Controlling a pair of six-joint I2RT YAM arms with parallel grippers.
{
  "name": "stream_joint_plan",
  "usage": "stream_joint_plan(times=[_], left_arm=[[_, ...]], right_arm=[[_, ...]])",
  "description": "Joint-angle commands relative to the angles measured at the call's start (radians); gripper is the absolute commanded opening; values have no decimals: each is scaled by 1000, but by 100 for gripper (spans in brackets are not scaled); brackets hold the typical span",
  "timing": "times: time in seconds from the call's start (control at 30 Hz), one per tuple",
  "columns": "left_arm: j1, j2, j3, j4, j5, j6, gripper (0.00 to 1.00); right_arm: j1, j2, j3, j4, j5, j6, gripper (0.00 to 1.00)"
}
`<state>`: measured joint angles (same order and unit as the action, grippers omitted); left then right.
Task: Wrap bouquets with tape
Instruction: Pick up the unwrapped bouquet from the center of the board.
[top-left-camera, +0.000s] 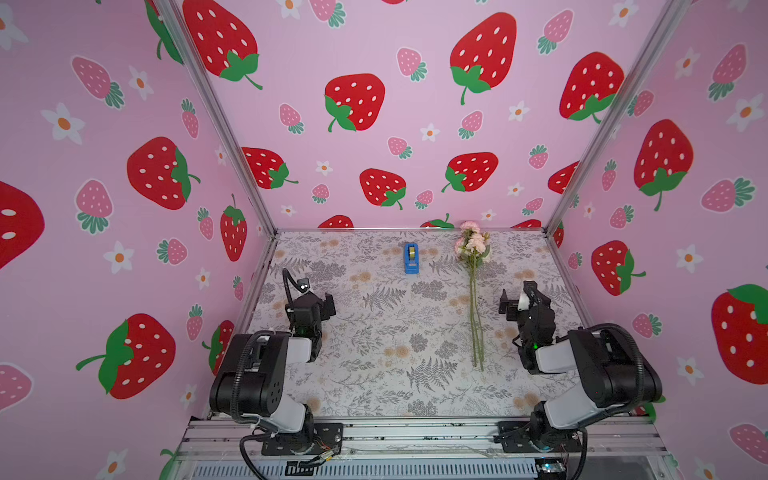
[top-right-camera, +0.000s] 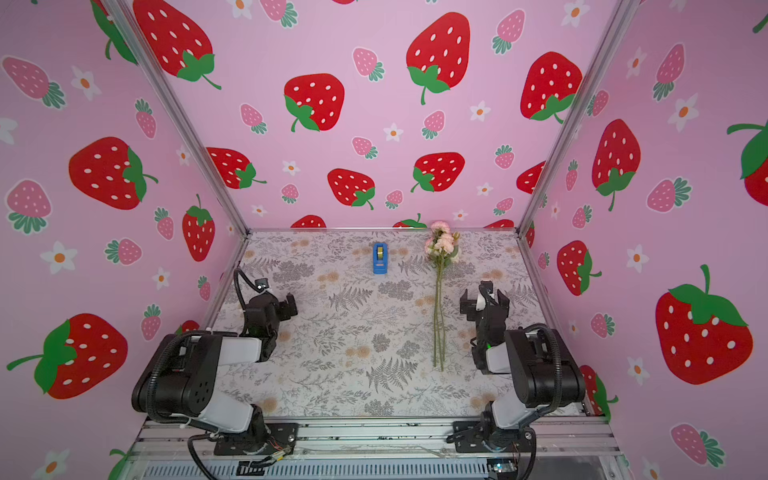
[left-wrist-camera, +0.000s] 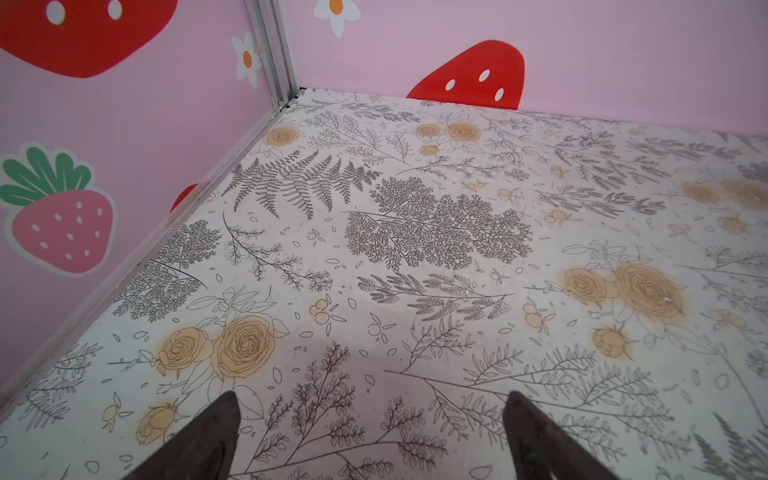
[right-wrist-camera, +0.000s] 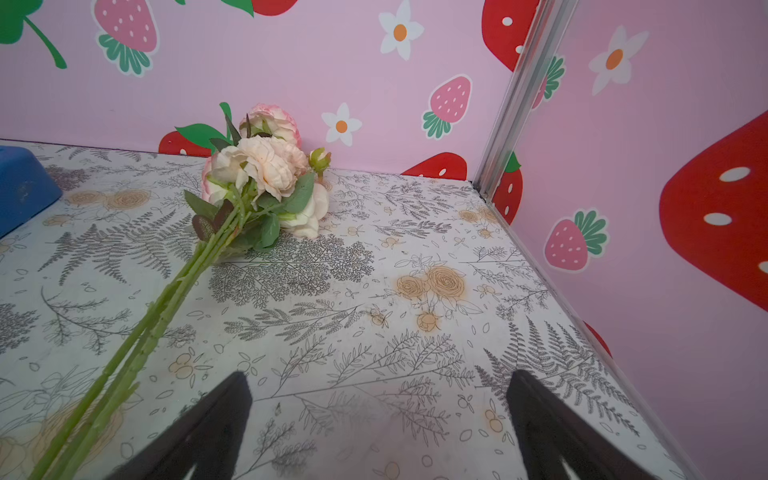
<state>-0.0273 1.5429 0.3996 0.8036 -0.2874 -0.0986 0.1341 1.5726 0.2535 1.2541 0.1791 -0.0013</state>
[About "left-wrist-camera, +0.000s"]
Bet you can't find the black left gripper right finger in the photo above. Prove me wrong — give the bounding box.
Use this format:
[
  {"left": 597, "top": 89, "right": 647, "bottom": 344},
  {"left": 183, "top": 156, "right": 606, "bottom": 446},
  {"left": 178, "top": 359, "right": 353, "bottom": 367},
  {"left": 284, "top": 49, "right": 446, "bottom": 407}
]
[{"left": 503, "top": 391, "right": 618, "bottom": 480}]

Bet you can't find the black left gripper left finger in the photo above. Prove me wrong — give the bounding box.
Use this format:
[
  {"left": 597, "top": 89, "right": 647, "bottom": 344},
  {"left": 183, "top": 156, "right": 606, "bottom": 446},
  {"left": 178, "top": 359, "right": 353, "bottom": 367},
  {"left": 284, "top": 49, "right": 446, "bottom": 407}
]
[{"left": 125, "top": 391, "right": 241, "bottom": 480}]

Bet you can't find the aluminium corner post left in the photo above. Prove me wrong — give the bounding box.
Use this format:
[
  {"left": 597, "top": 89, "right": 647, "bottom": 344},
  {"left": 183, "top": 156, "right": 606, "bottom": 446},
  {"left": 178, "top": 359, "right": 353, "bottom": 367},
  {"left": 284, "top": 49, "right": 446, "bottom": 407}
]
[{"left": 245, "top": 0, "right": 300, "bottom": 112}]

